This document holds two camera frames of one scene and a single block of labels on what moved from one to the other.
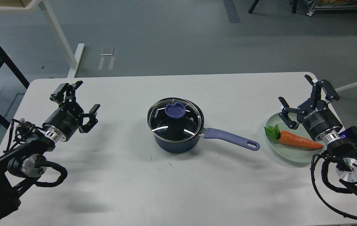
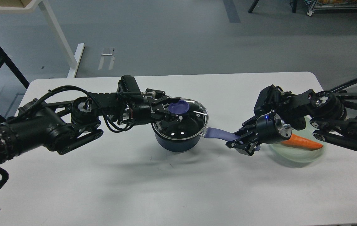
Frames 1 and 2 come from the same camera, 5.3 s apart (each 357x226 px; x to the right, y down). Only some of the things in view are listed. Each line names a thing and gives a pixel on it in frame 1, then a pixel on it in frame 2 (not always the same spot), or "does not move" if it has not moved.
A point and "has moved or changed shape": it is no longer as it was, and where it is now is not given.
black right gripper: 316,120 to 270,128
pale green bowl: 290,152 does not move
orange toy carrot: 273,133 does not move
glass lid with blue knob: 174,119 has moved or changed shape
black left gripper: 63,124 to 151,109
